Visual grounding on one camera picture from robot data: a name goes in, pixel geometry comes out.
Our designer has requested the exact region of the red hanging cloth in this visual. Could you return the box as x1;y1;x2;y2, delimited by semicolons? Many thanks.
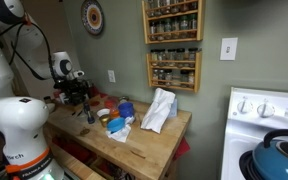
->
173;137;192;162

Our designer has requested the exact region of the gold metal cup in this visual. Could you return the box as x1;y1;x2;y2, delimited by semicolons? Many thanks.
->
99;114;112;128

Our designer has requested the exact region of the small crumpled white cloth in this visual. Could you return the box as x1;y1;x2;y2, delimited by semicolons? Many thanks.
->
105;116;133;144

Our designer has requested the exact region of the wooden wall spice rack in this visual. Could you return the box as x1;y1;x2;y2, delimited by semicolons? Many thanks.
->
141;0;206;45
146;49;203;94

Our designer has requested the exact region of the white wall power outlet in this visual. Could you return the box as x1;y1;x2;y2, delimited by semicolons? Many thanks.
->
107;69;117;84

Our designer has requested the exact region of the white stove knob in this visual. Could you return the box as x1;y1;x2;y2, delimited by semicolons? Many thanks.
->
236;98;254;115
256;99;276;119

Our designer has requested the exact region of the white light switch plate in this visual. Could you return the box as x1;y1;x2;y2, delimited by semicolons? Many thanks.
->
219;37;239;62

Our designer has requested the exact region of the dark blue plastic cup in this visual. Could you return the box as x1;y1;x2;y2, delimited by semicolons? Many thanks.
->
117;101;136;120

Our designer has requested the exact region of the wooden butcher block cart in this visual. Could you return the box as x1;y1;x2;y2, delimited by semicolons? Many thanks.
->
43;94;193;180

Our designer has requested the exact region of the white kitchen stove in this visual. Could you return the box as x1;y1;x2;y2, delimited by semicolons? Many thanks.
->
220;87;288;180

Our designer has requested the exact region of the white wrist-mounted box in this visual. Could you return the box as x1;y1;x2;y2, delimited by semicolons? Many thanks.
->
72;70;85;79

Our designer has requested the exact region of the white bowl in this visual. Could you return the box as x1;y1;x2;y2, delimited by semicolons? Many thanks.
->
44;101;57;114

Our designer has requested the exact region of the black stove burner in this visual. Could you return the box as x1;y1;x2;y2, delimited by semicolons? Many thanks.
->
238;149;262;180

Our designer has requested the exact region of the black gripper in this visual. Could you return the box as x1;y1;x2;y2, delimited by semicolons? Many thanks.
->
53;78;92;106

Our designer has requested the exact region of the blue enamel kettle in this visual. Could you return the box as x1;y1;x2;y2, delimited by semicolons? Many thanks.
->
252;129;288;180

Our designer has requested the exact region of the patterned decorative wall plate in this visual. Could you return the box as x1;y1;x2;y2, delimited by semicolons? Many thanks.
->
80;0;105;36

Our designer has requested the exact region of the large crumpled white paper towel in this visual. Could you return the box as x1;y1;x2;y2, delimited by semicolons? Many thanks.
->
140;87;177;135

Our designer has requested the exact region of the orange plastic cup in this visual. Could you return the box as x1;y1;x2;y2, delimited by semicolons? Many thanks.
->
109;108;121;120

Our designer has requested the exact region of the glass spice jar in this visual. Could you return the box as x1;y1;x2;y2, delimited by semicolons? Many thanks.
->
170;0;181;14
188;0;199;11
147;0;156;18
180;69;189;88
158;48;168;67
172;16;180;39
164;18;173;40
188;13;198;38
176;48;186;69
157;20;165;41
159;0;171;15
150;49;159;67
158;69;166;86
164;69;174;87
149;21;158;42
167;48;177;68
187;47;199;69
179;15;189;39
188;70;196;88
152;68;159;85

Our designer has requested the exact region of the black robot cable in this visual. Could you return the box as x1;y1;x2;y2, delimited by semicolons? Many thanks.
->
0;18;57;81

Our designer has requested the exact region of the small metal-lidded glass jar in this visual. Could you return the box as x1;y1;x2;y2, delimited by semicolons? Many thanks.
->
118;95;130;105

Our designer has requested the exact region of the pale blue cloth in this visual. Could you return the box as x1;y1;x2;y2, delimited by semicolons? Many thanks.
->
168;98;179;119

